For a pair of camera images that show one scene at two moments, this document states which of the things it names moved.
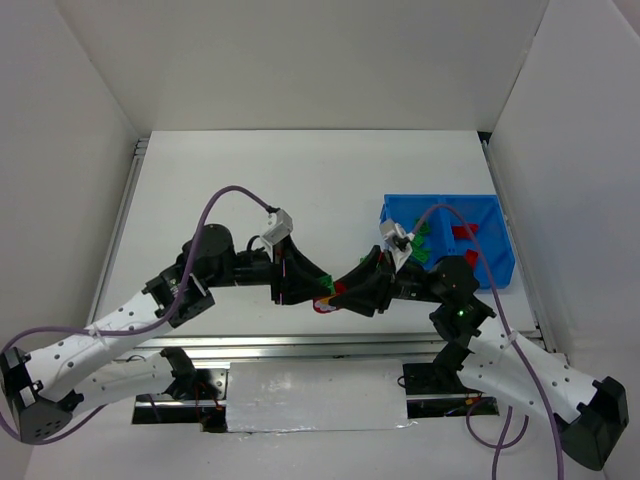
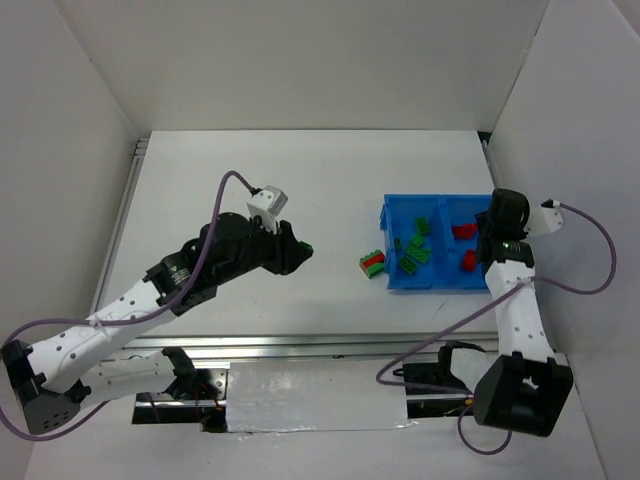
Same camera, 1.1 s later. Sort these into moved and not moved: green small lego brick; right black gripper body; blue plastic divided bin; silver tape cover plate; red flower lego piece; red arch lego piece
Moved: red flower lego piece; green small lego brick; right black gripper body
Not moved: silver tape cover plate; red arch lego piece; blue plastic divided bin
